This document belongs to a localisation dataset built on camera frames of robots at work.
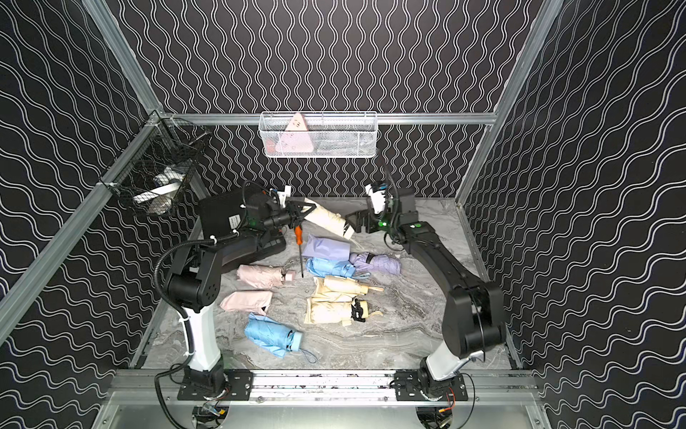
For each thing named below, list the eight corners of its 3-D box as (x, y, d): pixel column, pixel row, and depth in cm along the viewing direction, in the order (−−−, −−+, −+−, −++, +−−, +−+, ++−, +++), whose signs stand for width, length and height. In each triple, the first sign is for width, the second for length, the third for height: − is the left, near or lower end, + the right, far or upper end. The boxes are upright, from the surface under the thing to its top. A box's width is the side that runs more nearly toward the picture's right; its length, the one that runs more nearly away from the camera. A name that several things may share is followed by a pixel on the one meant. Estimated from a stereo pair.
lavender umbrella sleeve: (306, 262, 102) (303, 249, 95) (311, 249, 106) (309, 235, 99) (346, 271, 100) (346, 257, 92) (350, 257, 104) (350, 242, 96)
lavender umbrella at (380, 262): (347, 270, 100) (347, 263, 96) (349, 257, 104) (349, 249, 100) (399, 276, 98) (401, 269, 95) (399, 263, 102) (401, 255, 98)
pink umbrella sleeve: (222, 314, 88) (218, 310, 85) (228, 295, 92) (224, 290, 89) (269, 314, 88) (267, 310, 85) (273, 295, 92) (270, 290, 89)
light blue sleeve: (306, 278, 98) (305, 271, 94) (308, 264, 101) (306, 257, 98) (368, 278, 98) (368, 271, 94) (367, 264, 101) (368, 257, 98)
